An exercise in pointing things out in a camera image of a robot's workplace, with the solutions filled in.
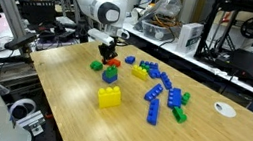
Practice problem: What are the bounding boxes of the small blue toy block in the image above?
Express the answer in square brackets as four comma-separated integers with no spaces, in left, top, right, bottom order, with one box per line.
[124,54,137,66]

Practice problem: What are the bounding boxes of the clear plastic bag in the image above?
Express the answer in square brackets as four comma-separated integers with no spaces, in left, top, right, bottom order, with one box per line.
[137,0,184,27]

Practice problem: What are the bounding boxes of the yellow coiled cables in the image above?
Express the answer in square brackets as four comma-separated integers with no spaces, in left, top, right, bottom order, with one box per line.
[151,13,183,32]

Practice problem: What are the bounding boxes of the clear plastic bin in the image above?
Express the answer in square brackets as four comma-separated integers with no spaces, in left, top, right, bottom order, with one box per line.
[137,16,183,46]

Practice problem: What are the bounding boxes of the black 3D printer frame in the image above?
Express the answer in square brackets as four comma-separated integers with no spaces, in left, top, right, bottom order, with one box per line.
[190,0,253,87]

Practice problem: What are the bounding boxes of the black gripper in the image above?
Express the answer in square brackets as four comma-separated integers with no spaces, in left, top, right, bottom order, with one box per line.
[96,35,121,67]

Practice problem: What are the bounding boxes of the aluminium bracket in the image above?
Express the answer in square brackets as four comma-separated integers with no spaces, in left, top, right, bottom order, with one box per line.
[14,107,47,138]

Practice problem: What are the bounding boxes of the long blue toy block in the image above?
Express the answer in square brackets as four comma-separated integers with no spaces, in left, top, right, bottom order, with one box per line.
[157,71,175,91]
[145,96,162,127]
[142,81,165,104]

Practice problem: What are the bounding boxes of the white tape roll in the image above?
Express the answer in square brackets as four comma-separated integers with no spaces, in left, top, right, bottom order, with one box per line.
[7,96,39,123]

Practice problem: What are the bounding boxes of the white round table grommet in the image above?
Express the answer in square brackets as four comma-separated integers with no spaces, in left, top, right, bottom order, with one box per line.
[212,100,239,119]

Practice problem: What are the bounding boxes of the red toy block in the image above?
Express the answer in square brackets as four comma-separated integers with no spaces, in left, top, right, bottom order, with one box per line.
[101,56,123,70]

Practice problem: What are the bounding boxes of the small yellow toy block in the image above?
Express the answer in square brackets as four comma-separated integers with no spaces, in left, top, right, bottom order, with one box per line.
[129,63,150,82]

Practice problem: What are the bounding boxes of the white workbench top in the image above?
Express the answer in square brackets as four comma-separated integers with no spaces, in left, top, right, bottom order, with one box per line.
[114,20,253,100]

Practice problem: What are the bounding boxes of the large yellow toy block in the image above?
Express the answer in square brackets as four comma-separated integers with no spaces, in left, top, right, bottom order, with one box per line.
[95,83,124,112]

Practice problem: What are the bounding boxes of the blue square toy block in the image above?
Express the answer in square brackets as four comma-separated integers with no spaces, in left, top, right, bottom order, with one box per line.
[99,70,119,86]

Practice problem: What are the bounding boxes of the black plastic crate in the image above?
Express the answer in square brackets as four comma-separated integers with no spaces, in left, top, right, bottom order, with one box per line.
[13,0,59,31]

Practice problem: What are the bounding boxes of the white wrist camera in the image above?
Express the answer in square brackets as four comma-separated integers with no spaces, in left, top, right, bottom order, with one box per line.
[85,27,117,48]

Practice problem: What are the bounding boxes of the wide blue toy block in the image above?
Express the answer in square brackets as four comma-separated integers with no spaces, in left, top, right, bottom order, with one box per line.
[166,86,184,110]

